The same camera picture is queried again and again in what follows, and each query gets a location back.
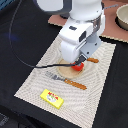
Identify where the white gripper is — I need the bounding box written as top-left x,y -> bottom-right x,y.
59,18 -> 101,63

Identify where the red tomato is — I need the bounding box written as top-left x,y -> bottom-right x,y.
71,62 -> 84,71

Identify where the yellow butter box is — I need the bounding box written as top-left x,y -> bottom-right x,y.
40,89 -> 64,109

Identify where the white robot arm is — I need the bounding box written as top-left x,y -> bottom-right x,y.
33,0 -> 105,64

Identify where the pink toy stove board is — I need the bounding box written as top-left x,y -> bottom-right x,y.
47,0 -> 128,43

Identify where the round wooden plate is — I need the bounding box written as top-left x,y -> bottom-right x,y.
57,59 -> 84,79

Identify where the beige bowl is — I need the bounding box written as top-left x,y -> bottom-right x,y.
116,4 -> 128,31

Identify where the woven beige placemat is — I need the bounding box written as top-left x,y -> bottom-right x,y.
15,42 -> 116,128

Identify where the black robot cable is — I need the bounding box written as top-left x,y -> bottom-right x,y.
8,0 -> 83,70

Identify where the wooden handled knife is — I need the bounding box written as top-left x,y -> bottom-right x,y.
87,58 -> 99,63

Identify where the wooden handled fork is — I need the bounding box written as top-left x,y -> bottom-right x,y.
45,71 -> 87,90

